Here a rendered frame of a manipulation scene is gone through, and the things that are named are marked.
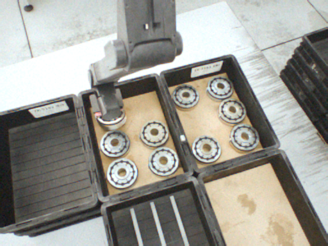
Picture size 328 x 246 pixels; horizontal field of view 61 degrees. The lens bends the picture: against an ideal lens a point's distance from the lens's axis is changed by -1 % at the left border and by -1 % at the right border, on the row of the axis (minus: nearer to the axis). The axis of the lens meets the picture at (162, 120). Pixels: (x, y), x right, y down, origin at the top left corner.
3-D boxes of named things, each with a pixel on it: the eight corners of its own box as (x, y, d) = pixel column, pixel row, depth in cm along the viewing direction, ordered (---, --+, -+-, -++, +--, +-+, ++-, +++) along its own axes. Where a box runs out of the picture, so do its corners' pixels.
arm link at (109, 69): (179, 22, 43) (110, 31, 39) (186, 59, 44) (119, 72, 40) (116, 61, 83) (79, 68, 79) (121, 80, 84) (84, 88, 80)
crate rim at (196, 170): (157, 75, 105) (157, 71, 103) (232, 56, 109) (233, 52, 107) (195, 176, 89) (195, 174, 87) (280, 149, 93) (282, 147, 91)
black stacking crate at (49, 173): (6, 129, 106) (-10, 115, 96) (84, 109, 110) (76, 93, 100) (15, 237, 89) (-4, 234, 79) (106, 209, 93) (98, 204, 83)
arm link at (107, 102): (117, 61, 79) (87, 66, 76) (131, 95, 75) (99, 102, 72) (114, 85, 90) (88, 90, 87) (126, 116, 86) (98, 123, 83)
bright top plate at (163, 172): (145, 152, 97) (145, 152, 97) (172, 143, 99) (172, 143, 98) (154, 180, 93) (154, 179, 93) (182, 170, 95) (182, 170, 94)
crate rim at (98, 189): (78, 95, 101) (76, 92, 99) (157, 75, 105) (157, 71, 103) (100, 205, 85) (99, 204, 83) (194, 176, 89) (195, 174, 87)
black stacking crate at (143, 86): (84, 108, 110) (77, 93, 100) (157, 90, 114) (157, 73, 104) (106, 209, 93) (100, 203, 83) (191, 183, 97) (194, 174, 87)
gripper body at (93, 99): (124, 107, 94) (122, 97, 87) (93, 114, 92) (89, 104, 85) (120, 90, 96) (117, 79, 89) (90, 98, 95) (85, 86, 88)
